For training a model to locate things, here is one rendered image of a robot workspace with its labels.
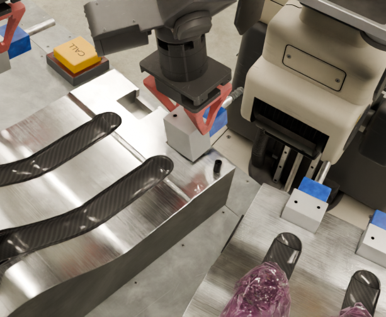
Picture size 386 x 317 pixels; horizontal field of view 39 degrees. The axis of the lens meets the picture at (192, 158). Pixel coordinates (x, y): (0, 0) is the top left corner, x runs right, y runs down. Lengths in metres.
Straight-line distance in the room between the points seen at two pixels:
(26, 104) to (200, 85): 0.39
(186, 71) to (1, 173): 0.27
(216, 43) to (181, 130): 1.74
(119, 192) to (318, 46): 0.47
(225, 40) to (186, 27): 1.93
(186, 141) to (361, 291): 0.29
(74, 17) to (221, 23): 0.66
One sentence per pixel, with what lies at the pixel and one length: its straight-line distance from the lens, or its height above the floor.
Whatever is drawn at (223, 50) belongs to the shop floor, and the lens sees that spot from 2.39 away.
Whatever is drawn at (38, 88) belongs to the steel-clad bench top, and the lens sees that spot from 0.97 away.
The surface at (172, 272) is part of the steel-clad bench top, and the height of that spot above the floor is 0.80.
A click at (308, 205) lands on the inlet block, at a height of 0.88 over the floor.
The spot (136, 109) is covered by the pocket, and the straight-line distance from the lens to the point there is 0.84.
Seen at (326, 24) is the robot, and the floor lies 0.92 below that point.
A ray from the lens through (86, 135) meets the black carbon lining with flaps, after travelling 0.78.
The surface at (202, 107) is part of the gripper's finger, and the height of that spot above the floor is 1.01.
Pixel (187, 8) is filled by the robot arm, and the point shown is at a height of 1.17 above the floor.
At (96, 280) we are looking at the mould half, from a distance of 0.66.
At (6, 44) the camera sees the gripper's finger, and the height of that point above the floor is 0.96.
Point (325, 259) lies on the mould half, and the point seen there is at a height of 0.85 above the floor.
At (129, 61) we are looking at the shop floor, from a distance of 2.28.
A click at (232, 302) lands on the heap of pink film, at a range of 0.60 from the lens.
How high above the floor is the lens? 1.45
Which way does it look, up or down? 49 degrees down
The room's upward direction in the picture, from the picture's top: 10 degrees clockwise
